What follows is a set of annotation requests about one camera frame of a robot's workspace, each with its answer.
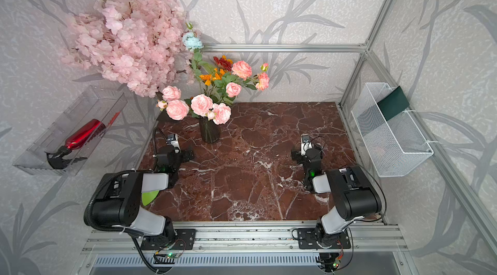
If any pink cherry blossom tree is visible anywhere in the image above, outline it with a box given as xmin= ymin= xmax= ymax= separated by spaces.
xmin=61 ymin=0 xmax=186 ymax=98

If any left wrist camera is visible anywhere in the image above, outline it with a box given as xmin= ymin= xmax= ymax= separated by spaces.
xmin=166 ymin=134 xmax=181 ymax=153

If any dark green card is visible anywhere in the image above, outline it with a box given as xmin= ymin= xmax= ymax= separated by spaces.
xmin=377 ymin=86 xmax=410 ymax=121

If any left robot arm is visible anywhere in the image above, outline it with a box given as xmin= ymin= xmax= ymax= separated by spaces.
xmin=84 ymin=145 xmax=196 ymax=252

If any mixed flower bouquet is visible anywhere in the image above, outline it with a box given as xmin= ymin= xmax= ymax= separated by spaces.
xmin=182 ymin=22 xmax=271 ymax=107

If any green yellow spatula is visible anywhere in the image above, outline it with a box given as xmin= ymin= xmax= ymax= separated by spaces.
xmin=141 ymin=190 xmax=160 ymax=206

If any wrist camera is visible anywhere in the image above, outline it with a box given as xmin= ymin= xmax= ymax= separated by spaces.
xmin=166 ymin=134 xmax=181 ymax=153
xmin=301 ymin=135 xmax=313 ymax=155

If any red spray bottle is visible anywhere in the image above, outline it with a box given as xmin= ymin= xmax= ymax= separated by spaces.
xmin=46 ymin=119 xmax=107 ymax=170

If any white wire mesh basket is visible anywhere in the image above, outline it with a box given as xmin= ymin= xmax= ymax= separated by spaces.
xmin=352 ymin=82 xmax=434 ymax=178

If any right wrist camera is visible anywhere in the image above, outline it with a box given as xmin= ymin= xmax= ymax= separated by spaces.
xmin=301 ymin=135 xmax=313 ymax=155

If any pink rose stem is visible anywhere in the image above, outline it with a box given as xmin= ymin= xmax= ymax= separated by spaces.
xmin=225 ymin=82 xmax=242 ymax=98

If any clear plastic wall bin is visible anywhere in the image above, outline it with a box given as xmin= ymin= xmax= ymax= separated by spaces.
xmin=13 ymin=86 xmax=127 ymax=176

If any aluminium mounting rail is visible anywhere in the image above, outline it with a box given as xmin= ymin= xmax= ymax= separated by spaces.
xmin=82 ymin=220 xmax=408 ymax=254

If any pink carnation stem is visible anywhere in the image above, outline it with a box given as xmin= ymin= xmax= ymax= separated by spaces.
xmin=157 ymin=86 xmax=190 ymax=121
xmin=190 ymin=95 xmax=232 ymax=125

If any dark glass vase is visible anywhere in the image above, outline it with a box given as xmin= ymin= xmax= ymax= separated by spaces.
xmin=199 ymin=118 xmax=221 ymax=144

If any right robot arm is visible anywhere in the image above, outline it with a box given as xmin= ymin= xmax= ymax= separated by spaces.
xmin=291 ymin=146 xmax=386 ymax=250

